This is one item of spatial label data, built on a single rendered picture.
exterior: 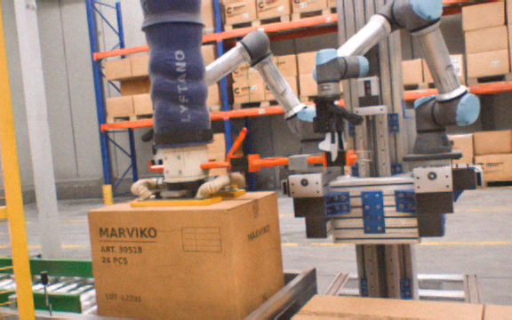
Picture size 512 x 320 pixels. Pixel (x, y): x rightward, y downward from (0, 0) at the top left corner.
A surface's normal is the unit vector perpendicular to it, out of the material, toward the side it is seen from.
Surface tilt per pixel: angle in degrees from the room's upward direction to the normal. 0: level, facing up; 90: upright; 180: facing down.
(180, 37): 103
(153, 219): 90
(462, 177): 90
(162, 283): 90
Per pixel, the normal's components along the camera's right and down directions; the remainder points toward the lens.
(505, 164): -0.36, 0.09
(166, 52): -0.05, -0.18
